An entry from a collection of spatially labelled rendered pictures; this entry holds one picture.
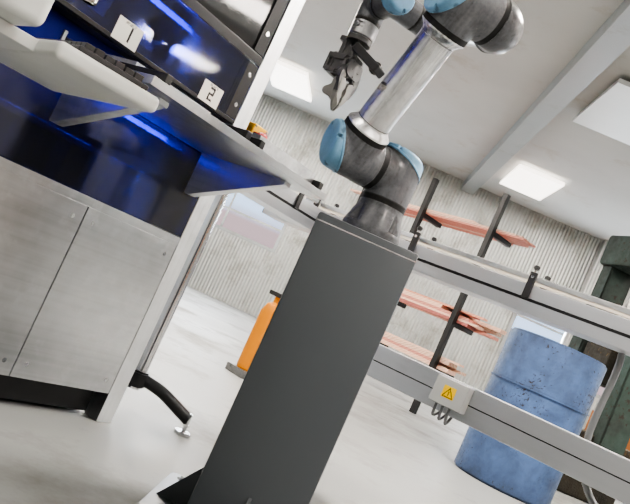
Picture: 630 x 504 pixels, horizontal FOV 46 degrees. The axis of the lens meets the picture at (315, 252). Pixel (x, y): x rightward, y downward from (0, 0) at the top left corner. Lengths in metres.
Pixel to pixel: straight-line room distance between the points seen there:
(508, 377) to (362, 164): 3.36
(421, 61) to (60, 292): 1.11
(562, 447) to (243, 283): 9.59
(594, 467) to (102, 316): 1.50
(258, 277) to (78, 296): 9.64
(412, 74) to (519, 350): 3.45
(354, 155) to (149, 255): 0.78
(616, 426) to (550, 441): 4.27
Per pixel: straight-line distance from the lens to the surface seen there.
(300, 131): 12.01
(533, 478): 4.96
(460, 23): 1.68
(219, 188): 2.18
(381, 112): 1.73
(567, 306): 2.51
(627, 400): 6.76
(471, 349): 11.80
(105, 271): 2.18
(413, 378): 2.66
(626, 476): 2.44
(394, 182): 1.81
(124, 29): 2.04
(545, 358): 4.91
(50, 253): 2.06
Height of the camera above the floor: 0.59
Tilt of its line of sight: 3 degrees up
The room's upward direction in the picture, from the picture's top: 24 degrees clockwise
